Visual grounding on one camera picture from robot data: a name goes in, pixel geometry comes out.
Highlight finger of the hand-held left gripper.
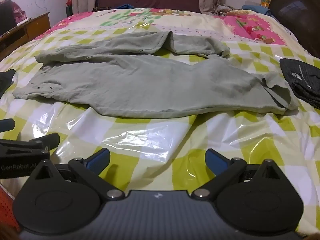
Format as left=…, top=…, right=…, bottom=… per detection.
left=0, top=119, right=16, bottom=133
left=0, top=133, right=61, bottom=159

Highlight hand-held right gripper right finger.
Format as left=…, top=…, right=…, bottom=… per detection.
left=191, top=148, right=285, bottom=200

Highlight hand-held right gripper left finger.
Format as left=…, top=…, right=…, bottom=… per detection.
left=29, top=148, right=125, bottom=200

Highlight grey green pants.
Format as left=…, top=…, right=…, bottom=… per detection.
left=13, top=31, right=300, bottom=119

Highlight black folded garment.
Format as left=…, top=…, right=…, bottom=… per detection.
left=0, top=69, right=16, bottom=98

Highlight orange red cloth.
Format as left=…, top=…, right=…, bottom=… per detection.
left=0, top=184, right=21, bottom=233

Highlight wooden cabinet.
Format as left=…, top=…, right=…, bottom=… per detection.
left=0, top=12, right=51, bottom=61

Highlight black television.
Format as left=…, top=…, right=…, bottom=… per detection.
left=0, top=1, right=16, bottom=37

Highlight pink cloth pile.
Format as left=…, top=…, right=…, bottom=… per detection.
left=11, top=2, right=27, bottom=24

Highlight dark grey folded garment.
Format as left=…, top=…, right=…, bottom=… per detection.
left=279, top=58, right=320, bottom=110

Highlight blue cloth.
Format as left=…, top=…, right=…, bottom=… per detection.
left=241, top=4, right=271, bottom=16

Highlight dark brown headboard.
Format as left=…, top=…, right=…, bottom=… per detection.
left=269, top=0, right=320, bottom=57

